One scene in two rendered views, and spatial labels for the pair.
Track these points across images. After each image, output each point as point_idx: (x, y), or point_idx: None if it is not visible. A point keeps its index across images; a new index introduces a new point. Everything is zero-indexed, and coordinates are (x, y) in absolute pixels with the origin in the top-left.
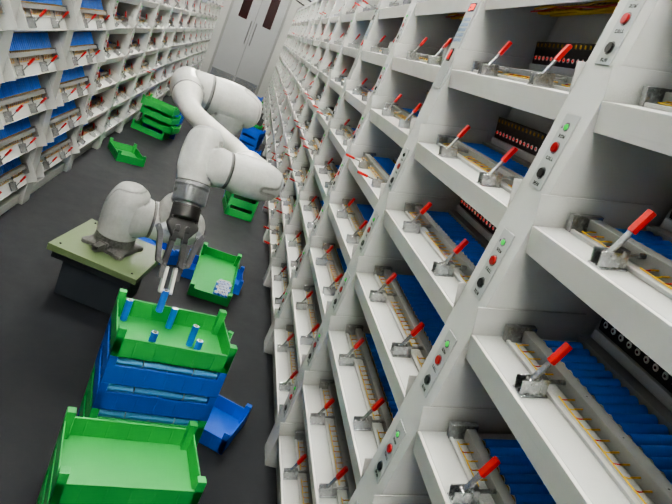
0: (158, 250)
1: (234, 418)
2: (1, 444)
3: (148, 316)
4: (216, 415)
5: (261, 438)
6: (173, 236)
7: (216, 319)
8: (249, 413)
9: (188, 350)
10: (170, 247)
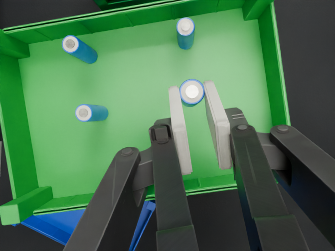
0: (315, 152)
1: (39, 216)
2: (294, 94)
3: (201, 180)
4: (63, 214)
5: (3, 189)
6: (290, 232)
7: (34, 204)
8: (18, 235)
9: (97, 12)
10: (259, 183)
